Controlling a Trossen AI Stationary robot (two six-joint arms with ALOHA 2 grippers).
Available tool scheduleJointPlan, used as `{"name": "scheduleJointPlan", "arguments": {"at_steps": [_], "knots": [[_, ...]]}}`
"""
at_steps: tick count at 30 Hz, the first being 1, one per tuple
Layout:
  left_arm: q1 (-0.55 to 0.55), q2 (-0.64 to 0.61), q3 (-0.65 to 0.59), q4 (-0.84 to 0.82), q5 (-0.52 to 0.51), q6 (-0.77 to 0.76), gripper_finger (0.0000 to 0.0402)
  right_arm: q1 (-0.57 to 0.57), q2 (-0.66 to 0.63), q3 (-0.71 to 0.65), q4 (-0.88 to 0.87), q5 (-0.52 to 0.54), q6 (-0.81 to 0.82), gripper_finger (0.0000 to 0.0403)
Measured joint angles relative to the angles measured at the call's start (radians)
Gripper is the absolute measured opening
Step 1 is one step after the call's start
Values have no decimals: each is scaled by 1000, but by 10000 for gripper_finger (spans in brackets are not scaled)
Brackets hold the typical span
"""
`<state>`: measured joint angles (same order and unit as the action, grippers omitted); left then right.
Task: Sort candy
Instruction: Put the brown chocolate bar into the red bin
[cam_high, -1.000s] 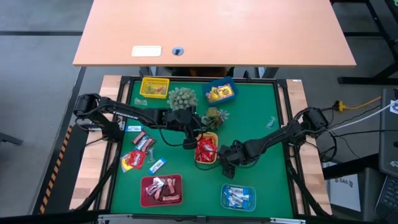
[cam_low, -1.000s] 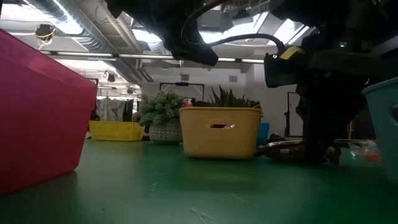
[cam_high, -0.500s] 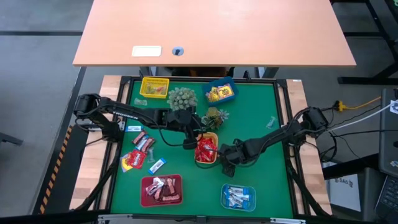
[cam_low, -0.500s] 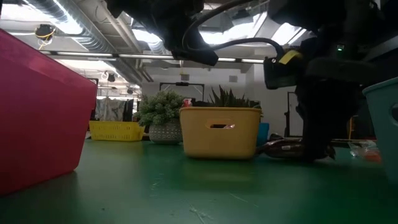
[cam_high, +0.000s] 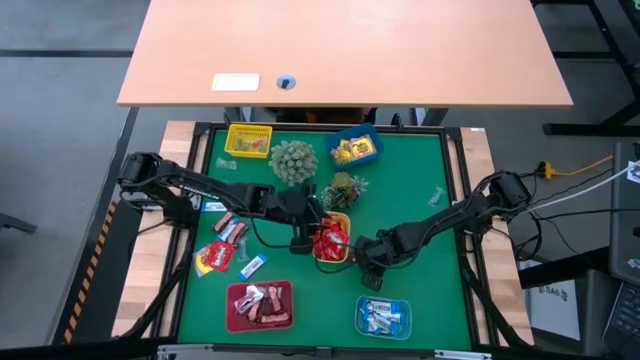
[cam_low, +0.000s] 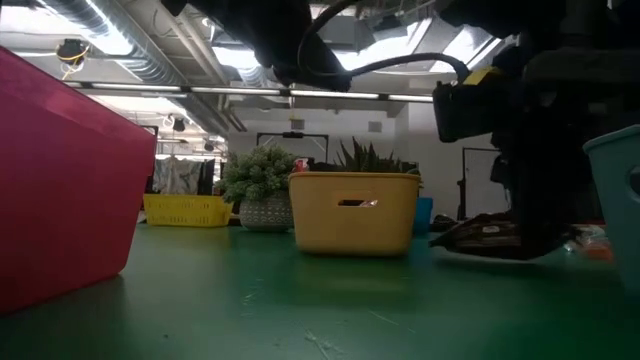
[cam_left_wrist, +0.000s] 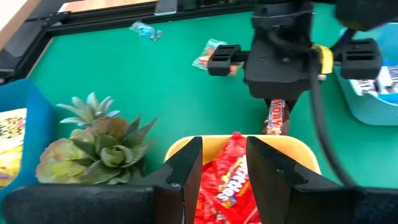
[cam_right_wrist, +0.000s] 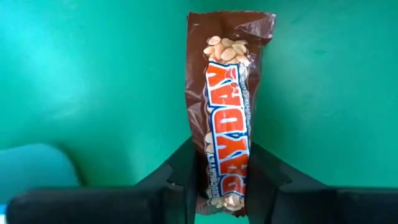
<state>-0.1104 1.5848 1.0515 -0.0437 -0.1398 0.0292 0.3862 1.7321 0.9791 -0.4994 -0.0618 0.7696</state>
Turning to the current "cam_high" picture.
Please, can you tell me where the dark furniture foot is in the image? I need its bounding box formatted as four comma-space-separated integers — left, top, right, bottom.
0, 212, 39, 235

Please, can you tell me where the orange plastic bin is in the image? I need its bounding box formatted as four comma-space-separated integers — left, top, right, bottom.
313, 211, 353, 265

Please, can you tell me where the black cable bundle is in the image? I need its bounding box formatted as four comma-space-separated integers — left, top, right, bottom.
499, 199, 611, 261

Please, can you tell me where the white cable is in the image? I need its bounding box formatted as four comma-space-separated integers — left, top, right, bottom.
527, 164, 640, 211

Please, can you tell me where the black keyboard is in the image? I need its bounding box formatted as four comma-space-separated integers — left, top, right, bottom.
602, 282, 640, 359

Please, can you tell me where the yellow extension cord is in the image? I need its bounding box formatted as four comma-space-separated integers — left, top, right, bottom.
539, 154, 615, 181

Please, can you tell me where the white desk cover plate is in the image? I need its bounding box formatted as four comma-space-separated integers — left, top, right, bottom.
211, 73, 261, 92

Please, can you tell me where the round pale succulent in pot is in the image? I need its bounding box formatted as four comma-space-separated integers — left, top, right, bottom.
268, 139, 320, 188

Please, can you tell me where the grey cabinet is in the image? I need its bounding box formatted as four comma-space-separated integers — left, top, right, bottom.
608, 142, 640, 286

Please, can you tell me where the green table mat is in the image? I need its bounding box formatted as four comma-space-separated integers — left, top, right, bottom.
178, 129, 472, 350

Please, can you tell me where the red plastic bin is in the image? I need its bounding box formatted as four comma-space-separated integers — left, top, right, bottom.
225, 279, 295, 335

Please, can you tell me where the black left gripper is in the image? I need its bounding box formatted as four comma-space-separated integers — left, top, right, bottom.
272, 183, 325, 255

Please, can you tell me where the tan wooden desk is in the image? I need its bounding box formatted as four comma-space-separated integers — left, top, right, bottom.
117, 0, 574, 109

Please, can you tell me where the yellow Sour Patch candy bag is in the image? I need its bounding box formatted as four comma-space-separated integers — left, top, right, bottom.
330, 139, 354, 165
348, 133, 378, 161

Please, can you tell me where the spiky green succulent plant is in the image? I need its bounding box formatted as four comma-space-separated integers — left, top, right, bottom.
319, 171, 370, 211

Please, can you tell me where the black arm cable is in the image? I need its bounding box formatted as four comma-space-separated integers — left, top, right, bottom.
314, 258, 362, 276
248, 219, 301, 250

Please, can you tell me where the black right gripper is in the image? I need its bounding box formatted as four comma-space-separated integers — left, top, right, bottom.
353, 234, 401, 293

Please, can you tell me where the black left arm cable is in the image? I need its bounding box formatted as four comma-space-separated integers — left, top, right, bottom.
248, 219, 301, 250

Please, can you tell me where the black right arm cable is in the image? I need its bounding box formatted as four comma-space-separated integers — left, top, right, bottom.
314, 258, 362, 276

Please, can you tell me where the yellow black hazard tape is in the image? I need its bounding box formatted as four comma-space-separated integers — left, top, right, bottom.
62, 199, 119, 346

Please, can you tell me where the white printed box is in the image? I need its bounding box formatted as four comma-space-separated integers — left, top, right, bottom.
527, 282, 584, 344

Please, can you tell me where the teal plastic bin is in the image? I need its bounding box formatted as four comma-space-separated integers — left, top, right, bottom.
354, 294, 414, 341

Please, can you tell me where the yellow mesh basket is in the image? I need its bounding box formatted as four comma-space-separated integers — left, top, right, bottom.
223, 123, 274, 160

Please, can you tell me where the black desk leg frame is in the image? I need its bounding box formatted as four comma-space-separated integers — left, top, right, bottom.
529, 0, 640, 139

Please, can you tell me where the black aluminium table frame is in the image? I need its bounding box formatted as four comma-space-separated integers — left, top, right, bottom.
114, 119, 539, 360

